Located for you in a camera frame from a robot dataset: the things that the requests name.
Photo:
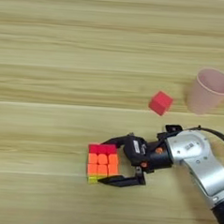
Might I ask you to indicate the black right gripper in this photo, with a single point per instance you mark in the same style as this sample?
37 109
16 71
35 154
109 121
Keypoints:
159 157

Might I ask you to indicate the multicolour Rubik's cube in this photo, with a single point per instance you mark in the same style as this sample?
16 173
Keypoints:
103 163

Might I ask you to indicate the small red cube block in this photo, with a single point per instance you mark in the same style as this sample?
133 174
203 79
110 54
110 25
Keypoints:
160 102

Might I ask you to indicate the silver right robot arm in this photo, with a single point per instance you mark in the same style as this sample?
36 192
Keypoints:
201 163

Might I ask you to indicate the black box with white label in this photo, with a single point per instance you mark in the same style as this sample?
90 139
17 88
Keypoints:
136 149

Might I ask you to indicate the pink plastic cup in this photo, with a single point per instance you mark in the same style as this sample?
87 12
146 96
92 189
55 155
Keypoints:
205 94

